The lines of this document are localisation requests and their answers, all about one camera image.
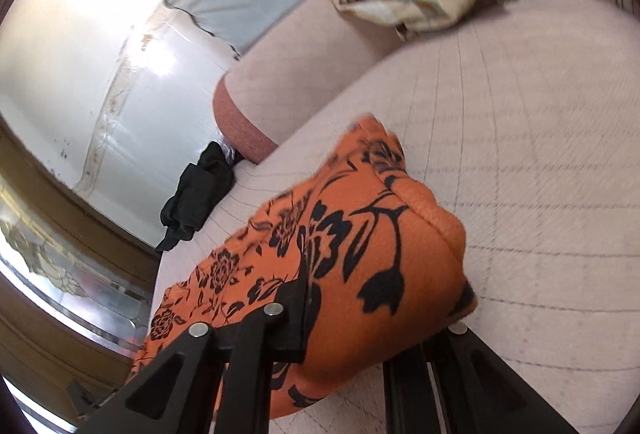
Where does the pink quilted bed cover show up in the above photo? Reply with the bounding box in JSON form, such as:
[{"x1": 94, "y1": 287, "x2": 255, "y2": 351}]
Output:
[{"x1": 154, "y1": 0, "x2": 639, "y2": 433}]

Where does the orange black floral garment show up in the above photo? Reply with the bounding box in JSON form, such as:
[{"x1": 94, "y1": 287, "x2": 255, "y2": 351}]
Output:
[{"x1": 132, "y1": 116, "x2": 476, "y2": 418}]

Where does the wooden glass panel door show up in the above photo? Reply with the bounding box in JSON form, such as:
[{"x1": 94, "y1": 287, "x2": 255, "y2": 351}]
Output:
[{"x1": 1, "y1": 123, "x2": 160, "y2": 433}]

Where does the black garment on bed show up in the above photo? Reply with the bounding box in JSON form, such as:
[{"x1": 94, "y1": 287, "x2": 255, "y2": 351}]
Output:
[{"x1": 155, "y1": 142, "x2": 235, "y2": 252}]

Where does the pink bolster pillow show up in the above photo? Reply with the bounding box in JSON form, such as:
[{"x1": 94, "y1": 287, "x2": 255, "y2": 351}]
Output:
[{"x1": 213, "y1": 0, "x2": 401, "y2": 163}]

